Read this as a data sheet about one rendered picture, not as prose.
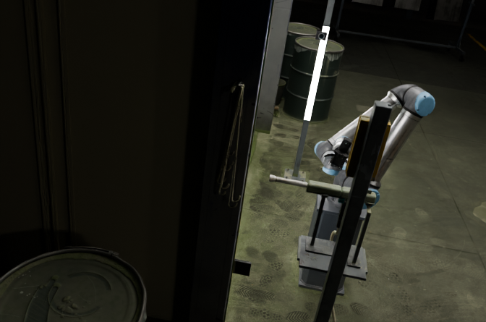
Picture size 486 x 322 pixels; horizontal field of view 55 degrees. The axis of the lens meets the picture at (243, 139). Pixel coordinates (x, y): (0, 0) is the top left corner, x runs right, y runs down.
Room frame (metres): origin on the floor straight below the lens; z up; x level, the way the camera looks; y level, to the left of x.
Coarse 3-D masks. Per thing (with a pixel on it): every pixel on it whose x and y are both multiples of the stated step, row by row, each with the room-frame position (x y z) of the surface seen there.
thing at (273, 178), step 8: (272, 176) 1.83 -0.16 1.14; (288, 184) 1.82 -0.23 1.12; (296, 184) 1.81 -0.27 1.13; (304, 184) 1.81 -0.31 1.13; (312, 184) 1.80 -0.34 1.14; (320, 184) 1.81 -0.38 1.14; (328, 184) 1.82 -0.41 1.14; (312, 192) 1.79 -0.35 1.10; (320, 192) 1.79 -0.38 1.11; (328, 192) 1.79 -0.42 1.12; (336, 192) 1.78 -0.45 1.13; (344, 192) 1.78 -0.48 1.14; (368, 192) 1.79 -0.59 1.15; (344, 200) 1.81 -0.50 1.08; (368, 200) 1.77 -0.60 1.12; (344, 208) 1.79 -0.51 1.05
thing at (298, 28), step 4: (292, 24) 6.16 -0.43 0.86; (296, 24) 6.17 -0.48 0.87; (288, 28) 5.90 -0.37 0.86; (292, 28) 5.92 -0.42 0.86; (296, 28) 5.96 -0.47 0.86; (300, 28) 5.99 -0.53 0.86; (304, 28) 6.00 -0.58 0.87; (308, 28) 6.06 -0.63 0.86; (312, 28) 6.08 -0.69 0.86; (296, 32) 5.77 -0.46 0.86; (300, 32) 5.80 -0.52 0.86; (304, 32) 5.83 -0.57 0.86; (308, 32) 5.86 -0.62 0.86; (312, 32) 5.89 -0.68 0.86
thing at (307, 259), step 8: (304, 240) 1.84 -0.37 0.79; (328, 240) 1.87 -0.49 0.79; (304, 248) 1.78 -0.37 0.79; (360, 248) 1.84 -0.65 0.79; (304, 256) 1.73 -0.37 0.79; (312, 256) 1.73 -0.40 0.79; (320, 256) 1.74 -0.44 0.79; (328, 256) 1.75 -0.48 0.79; (360, 256) 1.78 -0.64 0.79; (304, 264) 1.67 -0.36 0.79; (312, 264) 1.68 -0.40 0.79; (320, 264) 1.69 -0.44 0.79; (328, 264) 1.69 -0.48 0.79; (360, 264) 1.73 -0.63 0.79; (344, 272) 1.66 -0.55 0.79; (352, 272) 1.66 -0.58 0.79; (360, 272) 1.67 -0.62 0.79
